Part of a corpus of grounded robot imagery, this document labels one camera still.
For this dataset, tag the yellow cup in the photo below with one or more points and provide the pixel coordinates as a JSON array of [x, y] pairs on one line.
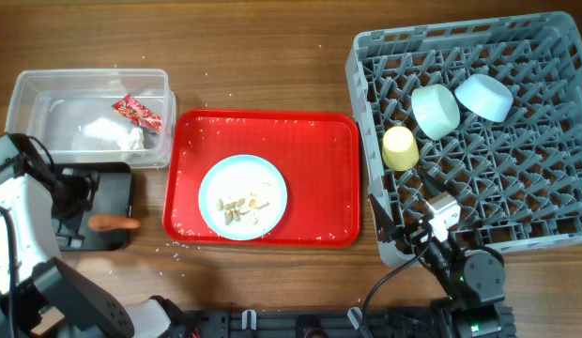
[[399, 149]]

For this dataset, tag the pale green bowl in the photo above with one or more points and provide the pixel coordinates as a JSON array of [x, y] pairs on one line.
[[435, 110]]

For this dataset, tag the light blue small bowl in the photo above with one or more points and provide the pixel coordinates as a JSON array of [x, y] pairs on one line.
[[485, 97]]

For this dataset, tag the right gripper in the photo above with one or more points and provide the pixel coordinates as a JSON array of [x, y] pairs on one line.
[[414, 225]]

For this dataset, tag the red serving tray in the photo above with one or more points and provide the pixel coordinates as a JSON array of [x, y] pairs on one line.
[[316, 153]]

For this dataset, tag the white tissue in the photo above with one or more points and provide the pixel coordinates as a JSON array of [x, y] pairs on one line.
[[134, 140]]

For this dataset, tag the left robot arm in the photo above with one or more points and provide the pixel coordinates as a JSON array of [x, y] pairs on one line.
[[35, 194]]

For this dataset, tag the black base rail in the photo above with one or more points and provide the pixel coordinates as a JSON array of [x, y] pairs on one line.
[[408, 322]]

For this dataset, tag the almonds and rice scraps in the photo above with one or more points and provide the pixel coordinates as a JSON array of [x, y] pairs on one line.
[[249, 204]]

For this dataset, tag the grey dishwasher rack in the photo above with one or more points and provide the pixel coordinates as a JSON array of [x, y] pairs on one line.
[[519, 181]]

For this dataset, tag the red snack wrapper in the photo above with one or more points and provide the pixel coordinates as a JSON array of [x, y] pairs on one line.
[[138, 114]]

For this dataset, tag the light blue plate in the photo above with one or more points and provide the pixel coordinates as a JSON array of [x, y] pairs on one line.
[[229, 175]]

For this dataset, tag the clear plastic bin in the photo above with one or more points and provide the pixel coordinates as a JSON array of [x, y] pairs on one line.
[[70, 112]]

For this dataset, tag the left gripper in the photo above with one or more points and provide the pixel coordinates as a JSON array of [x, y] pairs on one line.
[[78, 189]]

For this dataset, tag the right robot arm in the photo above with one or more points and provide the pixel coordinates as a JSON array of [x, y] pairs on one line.
[[473, 278]]

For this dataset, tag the black plastic tray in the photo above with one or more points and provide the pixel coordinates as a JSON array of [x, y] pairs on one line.
[[112, 183]]

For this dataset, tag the orange carrot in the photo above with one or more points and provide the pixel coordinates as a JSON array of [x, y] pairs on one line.
[[107, 223]]

